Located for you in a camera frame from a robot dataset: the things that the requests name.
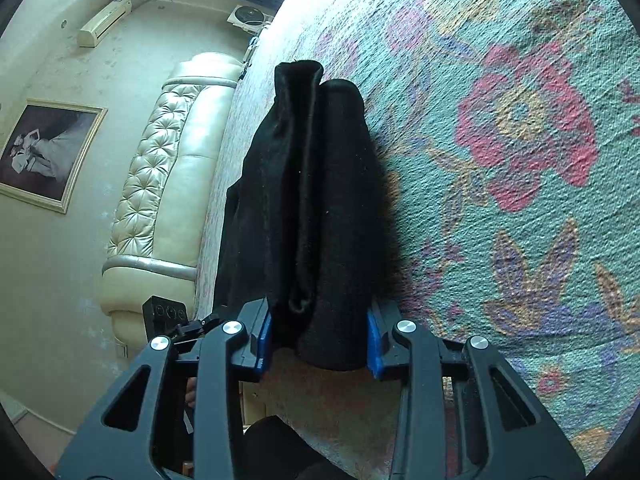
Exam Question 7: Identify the black pants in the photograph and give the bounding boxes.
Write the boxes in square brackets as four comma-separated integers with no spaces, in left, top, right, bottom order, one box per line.
[212,60,402,372]

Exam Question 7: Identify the white fan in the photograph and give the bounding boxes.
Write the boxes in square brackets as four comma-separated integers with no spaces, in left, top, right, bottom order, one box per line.
[227,4,275,36]

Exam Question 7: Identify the cream tufted headboard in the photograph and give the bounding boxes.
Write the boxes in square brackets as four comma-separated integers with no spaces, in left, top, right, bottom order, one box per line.
[100,51,244,357]

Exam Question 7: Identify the white air conditioner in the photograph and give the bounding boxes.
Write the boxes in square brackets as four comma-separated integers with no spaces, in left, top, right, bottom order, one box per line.
[77,0,134,49]

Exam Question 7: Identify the floral bedspread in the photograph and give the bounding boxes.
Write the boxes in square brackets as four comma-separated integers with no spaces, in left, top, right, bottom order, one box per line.
[192,0,640,480]

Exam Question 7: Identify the framed picture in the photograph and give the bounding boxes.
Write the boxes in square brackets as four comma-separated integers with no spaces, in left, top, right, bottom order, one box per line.
[0,98,109,215]

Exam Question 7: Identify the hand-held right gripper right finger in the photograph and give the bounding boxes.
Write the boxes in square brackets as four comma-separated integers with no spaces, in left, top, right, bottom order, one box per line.
[366,304,586,480]

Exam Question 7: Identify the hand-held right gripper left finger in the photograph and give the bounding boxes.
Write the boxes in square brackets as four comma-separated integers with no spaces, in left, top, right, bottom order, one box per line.
[55,297,274,480]

